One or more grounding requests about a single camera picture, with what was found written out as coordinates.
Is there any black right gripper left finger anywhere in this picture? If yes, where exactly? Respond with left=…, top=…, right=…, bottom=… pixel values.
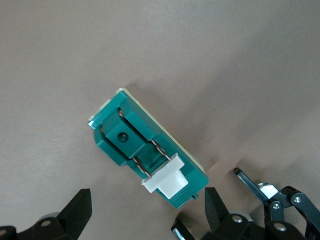
left=0, top=188, right=93, bottom=240

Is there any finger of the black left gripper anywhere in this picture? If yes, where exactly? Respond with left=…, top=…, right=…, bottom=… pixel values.
left=233, top=167, right=320, bottom=240
left=171, top=218, right=196, bottom=240

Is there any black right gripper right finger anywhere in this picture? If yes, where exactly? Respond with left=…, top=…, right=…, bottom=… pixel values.
left=199, top=187, right=266, bottom=240

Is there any green terminal block part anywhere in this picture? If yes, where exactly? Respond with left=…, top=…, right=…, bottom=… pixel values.
left=87, top=87, right=210, bottom=209

